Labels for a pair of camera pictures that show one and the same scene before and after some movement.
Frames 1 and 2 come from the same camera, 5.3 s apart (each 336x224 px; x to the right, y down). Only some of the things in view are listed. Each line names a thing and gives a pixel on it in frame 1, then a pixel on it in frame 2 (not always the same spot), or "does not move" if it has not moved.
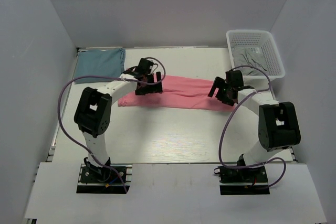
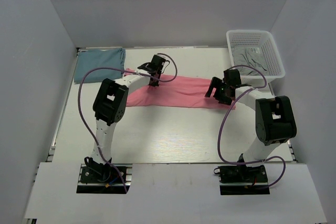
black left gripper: [153, 88] -> [154, 84]
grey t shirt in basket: [251, 56] does not move
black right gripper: [218, 83] does not move
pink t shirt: [179, 91] does not move
